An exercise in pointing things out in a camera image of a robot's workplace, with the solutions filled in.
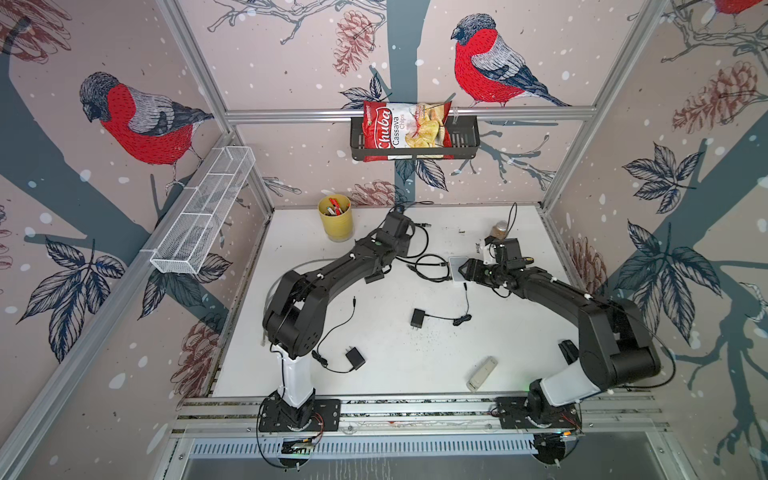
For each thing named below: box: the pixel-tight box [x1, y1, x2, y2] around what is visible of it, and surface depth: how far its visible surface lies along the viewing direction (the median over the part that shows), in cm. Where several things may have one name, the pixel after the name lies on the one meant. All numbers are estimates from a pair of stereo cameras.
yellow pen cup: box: [318, 194, 353, 243], surface depth 109 cm
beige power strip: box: [466, 356, 498, 393], surface depth 79 cm
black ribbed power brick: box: [364, 271, 385, 284], surface depth 102 cm
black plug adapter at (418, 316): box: [410, 282, 472, 329], surface depth 92 cm
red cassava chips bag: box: [362, 101, 455, 162], surface depth 90 cm
